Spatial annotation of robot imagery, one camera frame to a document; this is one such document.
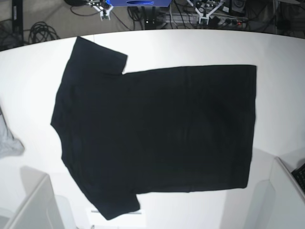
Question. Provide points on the black T-shirt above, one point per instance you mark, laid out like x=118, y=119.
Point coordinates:
x=181, y=129

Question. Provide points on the white bin lower right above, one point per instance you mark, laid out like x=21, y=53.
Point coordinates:
x=277, y=203

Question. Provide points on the black table leg post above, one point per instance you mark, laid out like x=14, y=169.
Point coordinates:
x=17, y=22

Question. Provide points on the white bin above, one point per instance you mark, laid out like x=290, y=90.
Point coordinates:
x=277, y=203
x=41, y=208

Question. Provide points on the black device under blue box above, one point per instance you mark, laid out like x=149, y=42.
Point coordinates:
x=150, y=14

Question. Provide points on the black keyboard in right bin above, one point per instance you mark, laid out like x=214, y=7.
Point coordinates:
x=299, y=176

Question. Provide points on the white bin lower left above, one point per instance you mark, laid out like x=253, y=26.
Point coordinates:
x=41, y=208

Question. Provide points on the blue box at top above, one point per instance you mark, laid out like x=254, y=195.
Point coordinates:
x=125, y=3

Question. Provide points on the grey cloth at left edge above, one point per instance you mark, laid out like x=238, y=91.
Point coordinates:
x=9, y=145

